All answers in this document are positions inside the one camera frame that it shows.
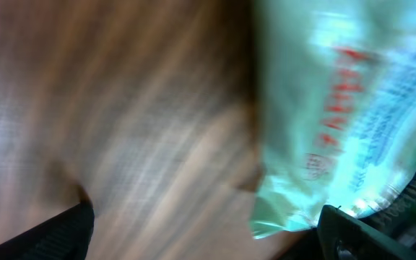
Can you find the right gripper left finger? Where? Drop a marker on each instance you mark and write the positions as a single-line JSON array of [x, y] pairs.
[[64, 237]]

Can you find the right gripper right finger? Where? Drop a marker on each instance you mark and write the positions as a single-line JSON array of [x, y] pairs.
[[341, 236]]

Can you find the teal white tissue pack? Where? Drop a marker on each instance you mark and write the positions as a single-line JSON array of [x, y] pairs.
[[337, 92]]

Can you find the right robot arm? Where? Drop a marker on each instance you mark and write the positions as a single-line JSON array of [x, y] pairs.
[[388, 234]]

